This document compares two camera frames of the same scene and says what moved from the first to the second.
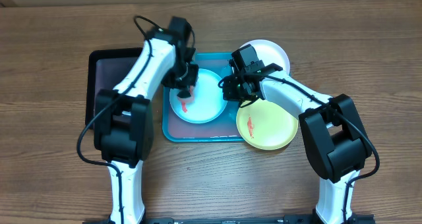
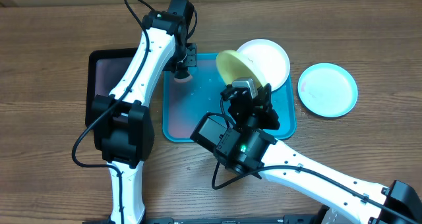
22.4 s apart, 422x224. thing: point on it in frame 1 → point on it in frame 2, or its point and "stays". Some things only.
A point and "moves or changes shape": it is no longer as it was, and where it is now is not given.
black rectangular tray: [105, 68] stays
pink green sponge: [190, 99] moves or changes shape
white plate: [269, 52] stays
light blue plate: [208, 105] → [328, 89]
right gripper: [233, 84] → [262, 107]
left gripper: [185, 85] → [192, 62]
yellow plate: [266, 126] moves or changes shape
